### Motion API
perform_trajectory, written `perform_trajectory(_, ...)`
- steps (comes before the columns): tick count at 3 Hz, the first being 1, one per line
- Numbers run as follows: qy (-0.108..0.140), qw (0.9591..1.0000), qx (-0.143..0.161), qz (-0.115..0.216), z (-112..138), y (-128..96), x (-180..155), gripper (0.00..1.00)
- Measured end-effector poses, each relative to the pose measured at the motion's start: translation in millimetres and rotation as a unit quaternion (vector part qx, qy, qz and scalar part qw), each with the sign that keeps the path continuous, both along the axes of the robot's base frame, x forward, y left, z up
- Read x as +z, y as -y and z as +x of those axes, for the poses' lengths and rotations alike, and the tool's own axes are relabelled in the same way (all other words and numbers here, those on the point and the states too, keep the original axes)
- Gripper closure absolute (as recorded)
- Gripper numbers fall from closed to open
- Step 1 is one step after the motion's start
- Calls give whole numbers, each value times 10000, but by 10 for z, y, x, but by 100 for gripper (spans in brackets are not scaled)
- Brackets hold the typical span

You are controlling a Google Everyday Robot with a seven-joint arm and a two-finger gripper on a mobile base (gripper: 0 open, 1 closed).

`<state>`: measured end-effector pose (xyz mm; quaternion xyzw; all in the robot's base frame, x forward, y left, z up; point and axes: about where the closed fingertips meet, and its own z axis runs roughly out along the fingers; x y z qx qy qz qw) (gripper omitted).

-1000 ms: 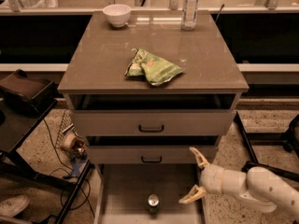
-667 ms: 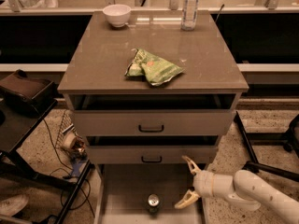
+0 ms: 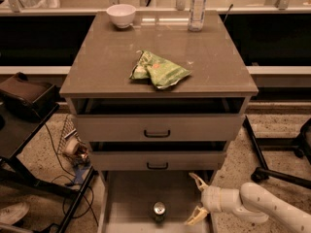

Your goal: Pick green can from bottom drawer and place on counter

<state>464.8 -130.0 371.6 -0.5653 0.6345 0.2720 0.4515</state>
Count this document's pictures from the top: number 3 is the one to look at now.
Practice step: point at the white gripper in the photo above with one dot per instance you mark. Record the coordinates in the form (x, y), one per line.
(210, 198)

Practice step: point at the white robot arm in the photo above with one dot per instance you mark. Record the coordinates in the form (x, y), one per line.
(250, 202)

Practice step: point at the open bottom drawer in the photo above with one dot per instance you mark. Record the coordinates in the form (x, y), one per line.
(129, 197)

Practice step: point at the grey drawer cabinet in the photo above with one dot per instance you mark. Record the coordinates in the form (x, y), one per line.
(99, 82)

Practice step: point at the black office chair base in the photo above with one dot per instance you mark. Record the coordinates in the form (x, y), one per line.
(282, 158)

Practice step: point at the green chip bag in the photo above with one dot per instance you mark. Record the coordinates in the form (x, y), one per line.
(163, 73)

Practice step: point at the white sneaker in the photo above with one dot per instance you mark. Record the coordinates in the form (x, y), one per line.
(12, 214)

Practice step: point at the black side table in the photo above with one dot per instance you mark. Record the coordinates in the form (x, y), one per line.
(15, 134)

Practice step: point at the white bowl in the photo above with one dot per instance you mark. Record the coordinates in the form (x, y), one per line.
(121, 15)

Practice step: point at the clear water bottle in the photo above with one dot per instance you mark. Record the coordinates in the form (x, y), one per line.
(197, 15)

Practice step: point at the middle drawer with handle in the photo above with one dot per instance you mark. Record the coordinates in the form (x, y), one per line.
(156, 160)

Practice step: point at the drawer with handle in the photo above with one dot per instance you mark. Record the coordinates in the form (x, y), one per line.
(156, 160)
(157, 128)

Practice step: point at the top drawer with handle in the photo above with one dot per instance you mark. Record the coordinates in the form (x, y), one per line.
(157, 128)

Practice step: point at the wire basket with clutter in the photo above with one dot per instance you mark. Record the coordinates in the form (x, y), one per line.
(70, 146)

